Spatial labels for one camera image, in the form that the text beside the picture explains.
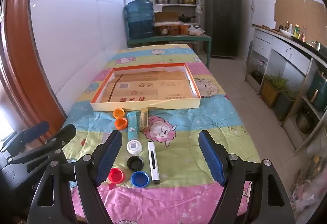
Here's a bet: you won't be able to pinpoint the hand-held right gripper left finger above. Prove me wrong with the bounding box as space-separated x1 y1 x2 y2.
27 130 123 224

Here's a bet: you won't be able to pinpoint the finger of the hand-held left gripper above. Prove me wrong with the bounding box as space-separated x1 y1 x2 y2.
0 121 50 153
8 124 77 173

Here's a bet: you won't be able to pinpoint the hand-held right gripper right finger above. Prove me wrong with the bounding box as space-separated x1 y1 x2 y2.
199 130 294 224

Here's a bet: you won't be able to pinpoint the red bottle cap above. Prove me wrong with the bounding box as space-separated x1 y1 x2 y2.
108 168 125 184

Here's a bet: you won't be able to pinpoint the white bottle cap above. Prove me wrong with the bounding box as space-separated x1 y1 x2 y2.
126 139 143 155

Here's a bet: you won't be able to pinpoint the black bottle cap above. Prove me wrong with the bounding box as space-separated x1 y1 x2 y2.
127 156 144 172

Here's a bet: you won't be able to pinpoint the blue bottle cap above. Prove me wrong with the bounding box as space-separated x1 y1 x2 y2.
131 171 150 188

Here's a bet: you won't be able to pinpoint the light blue small tube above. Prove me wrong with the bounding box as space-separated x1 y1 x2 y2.
127 111 140 141

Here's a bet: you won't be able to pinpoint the white black rectangular box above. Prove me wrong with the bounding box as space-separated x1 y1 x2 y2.
148 141 161 185

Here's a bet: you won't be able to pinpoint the orange-rimmed shallow box tray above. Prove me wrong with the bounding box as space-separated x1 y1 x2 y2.
91 63 201 112

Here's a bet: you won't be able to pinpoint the gold rectangular box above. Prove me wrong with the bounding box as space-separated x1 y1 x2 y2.
140 109 149 129

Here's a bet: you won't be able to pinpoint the printed flattened cardboard carton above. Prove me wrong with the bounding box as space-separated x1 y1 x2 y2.
102 71 196 103

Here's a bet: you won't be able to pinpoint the yellow planter with plant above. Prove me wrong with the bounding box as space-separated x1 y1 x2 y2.
261 73 288 108

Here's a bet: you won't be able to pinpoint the dark green planter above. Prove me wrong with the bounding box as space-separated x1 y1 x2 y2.
274 88 299 121

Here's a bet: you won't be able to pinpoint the large glass jug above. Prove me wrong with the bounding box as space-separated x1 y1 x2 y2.
252 60 269 84

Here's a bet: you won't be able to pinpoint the round steel pot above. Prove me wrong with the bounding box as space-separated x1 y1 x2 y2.
295 110 315 134

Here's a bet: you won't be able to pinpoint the crumpled clear plastic bag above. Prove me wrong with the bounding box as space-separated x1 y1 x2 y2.
290 147 327 224

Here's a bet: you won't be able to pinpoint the dark green appliance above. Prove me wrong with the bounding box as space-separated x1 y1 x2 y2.
306 71 327 112

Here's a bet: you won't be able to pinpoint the green low table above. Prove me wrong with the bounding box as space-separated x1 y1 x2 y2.
127 34 212 66

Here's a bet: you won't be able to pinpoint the clear plastic food bag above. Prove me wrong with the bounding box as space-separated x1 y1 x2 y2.
188 25 205 36

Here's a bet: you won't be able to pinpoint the white kitchen counter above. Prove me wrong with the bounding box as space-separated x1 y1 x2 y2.
245 23 327 143

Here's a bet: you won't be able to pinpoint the blue water jug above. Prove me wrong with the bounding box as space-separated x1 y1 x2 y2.
124 0 155 39

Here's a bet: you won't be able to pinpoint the dark grey refrigerator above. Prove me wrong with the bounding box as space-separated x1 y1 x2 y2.
204 0 243 59

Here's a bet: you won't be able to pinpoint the brown cardboard box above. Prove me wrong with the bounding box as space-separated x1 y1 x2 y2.
155 11 179 22

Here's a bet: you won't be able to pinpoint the brown wooden door frame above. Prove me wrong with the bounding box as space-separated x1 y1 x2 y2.
0 0 67 143

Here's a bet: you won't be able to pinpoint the cardboard sheets on wall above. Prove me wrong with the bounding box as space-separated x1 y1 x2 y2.
274 0 327 33

